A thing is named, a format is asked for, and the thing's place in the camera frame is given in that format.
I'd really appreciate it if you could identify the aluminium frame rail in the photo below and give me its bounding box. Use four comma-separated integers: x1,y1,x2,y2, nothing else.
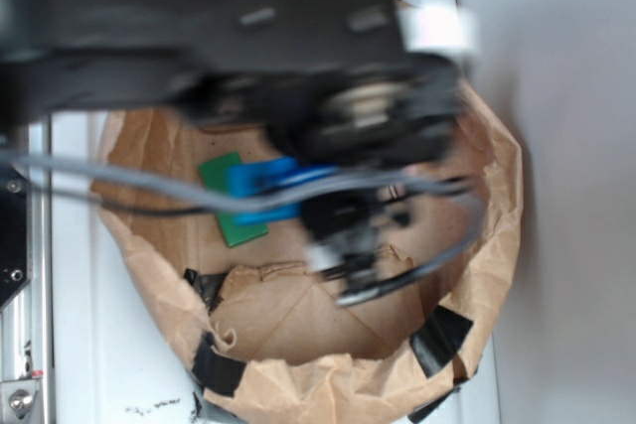
1,120,56,423

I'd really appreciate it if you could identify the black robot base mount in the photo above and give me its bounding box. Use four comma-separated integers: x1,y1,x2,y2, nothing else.
0,165,30,311

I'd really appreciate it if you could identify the blue wooden block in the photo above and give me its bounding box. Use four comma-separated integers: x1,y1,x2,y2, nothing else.
227,157,338,225

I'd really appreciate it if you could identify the grey cable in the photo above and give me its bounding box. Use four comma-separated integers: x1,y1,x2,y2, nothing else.
0,151,488,296

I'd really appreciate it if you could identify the brown paper bag tray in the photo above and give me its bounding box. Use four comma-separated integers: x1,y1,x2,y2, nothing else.
100,86,524,423

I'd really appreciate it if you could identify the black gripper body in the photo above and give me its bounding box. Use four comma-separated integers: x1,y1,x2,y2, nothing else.
300,190,422,306

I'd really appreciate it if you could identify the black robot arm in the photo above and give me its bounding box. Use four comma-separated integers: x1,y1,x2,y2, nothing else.
1,0,484,306

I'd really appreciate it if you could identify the green wooden block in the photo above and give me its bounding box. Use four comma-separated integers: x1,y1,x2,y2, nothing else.
198,152,268,248

